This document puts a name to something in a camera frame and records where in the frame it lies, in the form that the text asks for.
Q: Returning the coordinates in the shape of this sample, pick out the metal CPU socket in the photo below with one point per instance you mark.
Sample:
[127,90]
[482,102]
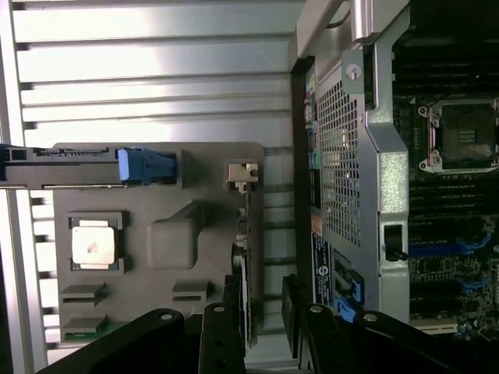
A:
[468,136]

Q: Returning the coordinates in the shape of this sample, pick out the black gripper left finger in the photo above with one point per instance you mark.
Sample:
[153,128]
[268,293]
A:
[222,339]

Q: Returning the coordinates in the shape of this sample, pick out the grey parts rack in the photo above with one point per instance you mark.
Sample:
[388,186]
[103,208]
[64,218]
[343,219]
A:
[171,241]

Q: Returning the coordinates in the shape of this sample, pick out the black open PC case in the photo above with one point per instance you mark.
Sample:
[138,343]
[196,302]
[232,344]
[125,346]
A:
[343,175]

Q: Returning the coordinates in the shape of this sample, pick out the silver CPU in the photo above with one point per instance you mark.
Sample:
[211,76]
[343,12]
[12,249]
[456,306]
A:
[93,245]

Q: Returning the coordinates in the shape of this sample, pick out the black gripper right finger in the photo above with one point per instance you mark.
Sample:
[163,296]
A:
[319,343]

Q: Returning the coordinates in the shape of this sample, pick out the hard disk in blue carrier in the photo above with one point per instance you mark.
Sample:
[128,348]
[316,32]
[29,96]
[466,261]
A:
[78,171]

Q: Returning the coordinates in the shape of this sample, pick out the green RAM stick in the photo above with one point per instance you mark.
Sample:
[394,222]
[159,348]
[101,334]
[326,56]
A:
[113,327]

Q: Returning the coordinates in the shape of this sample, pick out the green motherboard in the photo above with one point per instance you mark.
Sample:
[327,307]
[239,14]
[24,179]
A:
[440,272]

